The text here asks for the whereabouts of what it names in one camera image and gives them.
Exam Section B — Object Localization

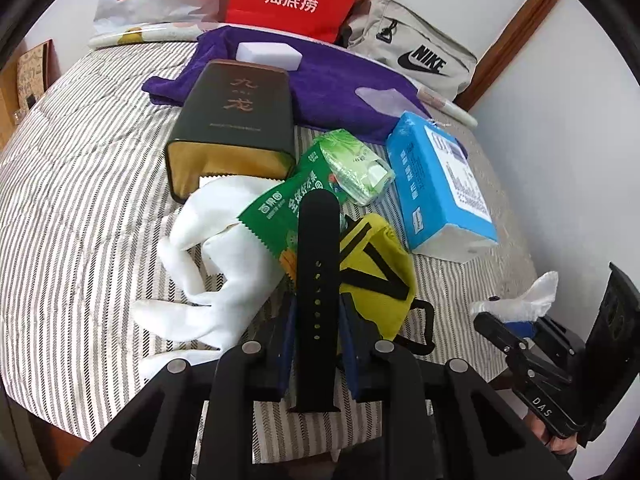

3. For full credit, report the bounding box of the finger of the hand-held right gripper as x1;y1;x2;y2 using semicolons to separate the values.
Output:
533;315;589;376
474;311;535;361

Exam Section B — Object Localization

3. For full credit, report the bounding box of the beige waist bag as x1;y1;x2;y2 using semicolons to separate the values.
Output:
340;0;479;102

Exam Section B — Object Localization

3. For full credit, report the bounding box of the purple towel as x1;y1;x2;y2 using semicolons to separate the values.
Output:
142;25;469;159

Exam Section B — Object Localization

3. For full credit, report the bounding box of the patterned rolled mat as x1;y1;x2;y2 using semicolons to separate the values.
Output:
89;22;479;127

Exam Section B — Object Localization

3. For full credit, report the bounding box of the pale cleaning cloth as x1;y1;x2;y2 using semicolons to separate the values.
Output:
356;87;409;122

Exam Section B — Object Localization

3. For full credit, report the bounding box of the brown picture frame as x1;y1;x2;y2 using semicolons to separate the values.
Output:
14;42;58;122

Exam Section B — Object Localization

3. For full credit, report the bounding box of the black watch strap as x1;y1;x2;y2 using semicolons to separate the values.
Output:
289;192;342;414

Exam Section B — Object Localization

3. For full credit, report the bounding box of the clear green wipes pack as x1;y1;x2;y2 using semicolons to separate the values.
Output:
316;130;396;207

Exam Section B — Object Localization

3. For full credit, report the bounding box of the person's right hand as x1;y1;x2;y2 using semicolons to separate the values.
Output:
529;407;571;456

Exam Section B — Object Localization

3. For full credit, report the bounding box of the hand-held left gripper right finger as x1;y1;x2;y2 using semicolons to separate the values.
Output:
339;295;575;480

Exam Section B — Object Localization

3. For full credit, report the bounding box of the dark green tin box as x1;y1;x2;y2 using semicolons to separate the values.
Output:
166;60;296;205

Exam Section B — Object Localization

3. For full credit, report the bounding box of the green wet wipe packet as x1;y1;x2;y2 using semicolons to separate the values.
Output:
236;142;347;282

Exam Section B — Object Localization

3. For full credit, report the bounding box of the white sponge block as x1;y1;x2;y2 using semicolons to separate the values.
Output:
236;40;304;70

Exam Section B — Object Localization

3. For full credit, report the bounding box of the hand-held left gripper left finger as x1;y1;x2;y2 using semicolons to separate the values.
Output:
59;291;301;480

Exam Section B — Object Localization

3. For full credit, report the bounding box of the striped bed sheet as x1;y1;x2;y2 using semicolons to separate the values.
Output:
0;40;539;464

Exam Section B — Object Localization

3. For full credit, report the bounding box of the blue tissue pack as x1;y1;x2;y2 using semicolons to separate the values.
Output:
385;111;500;264

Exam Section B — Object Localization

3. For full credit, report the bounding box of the brown wooden door frame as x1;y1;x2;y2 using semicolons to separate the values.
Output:
462;0;569;112

